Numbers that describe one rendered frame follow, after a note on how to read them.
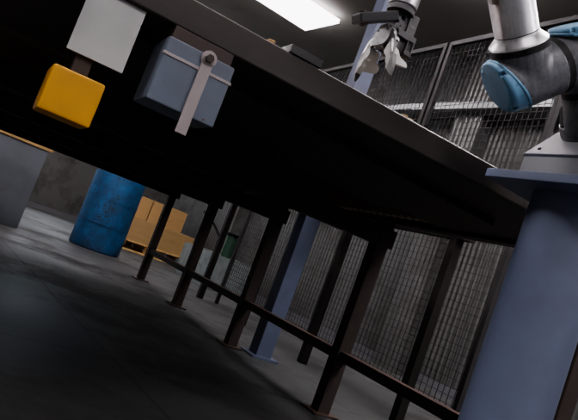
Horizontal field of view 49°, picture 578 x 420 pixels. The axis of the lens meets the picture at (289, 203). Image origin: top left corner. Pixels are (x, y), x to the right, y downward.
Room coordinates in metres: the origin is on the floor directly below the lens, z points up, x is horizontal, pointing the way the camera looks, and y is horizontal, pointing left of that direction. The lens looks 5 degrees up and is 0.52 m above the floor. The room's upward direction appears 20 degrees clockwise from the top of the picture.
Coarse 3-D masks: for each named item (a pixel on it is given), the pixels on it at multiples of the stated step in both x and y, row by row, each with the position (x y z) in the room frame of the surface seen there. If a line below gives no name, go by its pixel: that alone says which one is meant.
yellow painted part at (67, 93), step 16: (80, 64) 1.08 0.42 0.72; (48, 80) 1.03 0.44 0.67; (64, 80) 1.04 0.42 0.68; (80, 80) 1.05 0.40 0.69; (48, 96) 1.03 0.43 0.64; (64, 96) 1.04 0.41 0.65; (80, 96) 1.05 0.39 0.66; (96, 96) 1.06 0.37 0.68; (48, 112) 1.04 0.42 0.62; (64, 112) 1.05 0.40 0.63; (80, 112) 1.06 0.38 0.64; (80, 128) 1.11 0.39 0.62
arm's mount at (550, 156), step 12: (540, 144) 1.35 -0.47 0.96; (552, 144) 1.32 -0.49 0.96; (564, 144) 1.30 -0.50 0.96; (576, 144) 1.27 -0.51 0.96; (528, 156) 1.33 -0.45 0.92; (540, 156) 1.30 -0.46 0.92; (552, 156) 1.27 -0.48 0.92; (564, 156) 1.25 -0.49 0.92; (576, 156) 1.22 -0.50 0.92; (528, 168) 1.32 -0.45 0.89; (540, 168) 1.29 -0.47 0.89; (552, 168) 1.27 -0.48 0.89; (564, 168) 1.24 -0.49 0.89; (576, 168) 1.22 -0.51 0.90
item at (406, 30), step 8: (392, 8) 1.53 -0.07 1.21; (400, 8) 1.52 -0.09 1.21; (408, 8) 1.51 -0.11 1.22; (400, 16) 1.53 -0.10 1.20; (408, 16) 1.54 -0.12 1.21; (416, 16) 1.55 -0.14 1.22; (384, 24) 1.53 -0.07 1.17; (392, 24) 1.51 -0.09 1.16; (400, 24) 1.53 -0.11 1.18; (408, 24) 1.54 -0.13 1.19; (416, 24) 1.55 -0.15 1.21; (376, 32) 1.56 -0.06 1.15; (384, 32) 1.52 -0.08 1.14; (400, 32) 1.51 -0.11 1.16; (408, 32) 1.55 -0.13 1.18; (376, 40) 1.54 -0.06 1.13; (384, 40) 1.51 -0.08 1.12; (400, 40) 1.53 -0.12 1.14; (408, 40) 1.53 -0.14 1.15; (376, 48) 1.55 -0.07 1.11; (400, 48) 1.54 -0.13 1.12; (408, 48) 1.54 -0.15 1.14; (384, 56) 1.58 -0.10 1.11; (400, 56) 1.55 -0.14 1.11; (408, 56) 1.54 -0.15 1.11
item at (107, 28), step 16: (96, 0) 1.06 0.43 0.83; (112, 0) 1.07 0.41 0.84; (80, 16) 1.05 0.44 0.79; (96, 16) 1.07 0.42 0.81; (112, 16) 1.08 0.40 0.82; (128, 16) 1.09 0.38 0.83; (80, 32) 1.06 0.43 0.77; (96, 32) 1.07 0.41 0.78; (112, 32) 1.08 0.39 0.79; (128, 32) 1.09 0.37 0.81; (80, 48) 1.06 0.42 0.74; (96, 48) 1.07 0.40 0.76; (112, 48) 1.09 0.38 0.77; (128, 48) 1.10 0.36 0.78; (112, 64) 1.09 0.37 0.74
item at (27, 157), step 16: (0, 144) 5.56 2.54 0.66; (16, 144) 5.65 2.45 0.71; (32, 144) 5.71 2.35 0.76; (0, 160) 5.59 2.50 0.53; (16, 160) 5.68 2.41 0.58; (32, 160) 5.77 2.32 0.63; (0, 176) 5.63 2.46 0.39; (16, 176) 5.72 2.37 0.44; (32, 176) 5.81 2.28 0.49; (0, 192) 5.67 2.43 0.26; (16, 192) 5.76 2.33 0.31; (0, 208) 5.70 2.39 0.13; (16, 208) 5.80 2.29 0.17; (16, 224) 5.84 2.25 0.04
